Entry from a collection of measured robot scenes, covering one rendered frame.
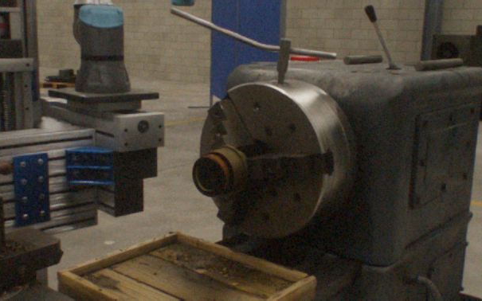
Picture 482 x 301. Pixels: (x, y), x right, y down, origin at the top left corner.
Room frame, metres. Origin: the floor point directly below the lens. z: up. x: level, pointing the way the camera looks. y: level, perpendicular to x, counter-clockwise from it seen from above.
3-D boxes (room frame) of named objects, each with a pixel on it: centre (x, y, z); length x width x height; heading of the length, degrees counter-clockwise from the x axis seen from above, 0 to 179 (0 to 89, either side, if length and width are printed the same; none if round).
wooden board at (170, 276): (0.98, 0.08, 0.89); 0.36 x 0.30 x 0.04; 50
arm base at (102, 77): (1.62, 0.38, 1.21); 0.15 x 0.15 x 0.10
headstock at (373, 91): (1.49, -0.31, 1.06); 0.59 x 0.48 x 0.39; 140
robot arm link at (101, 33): (1.63, 0.38, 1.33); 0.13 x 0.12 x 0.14; 22
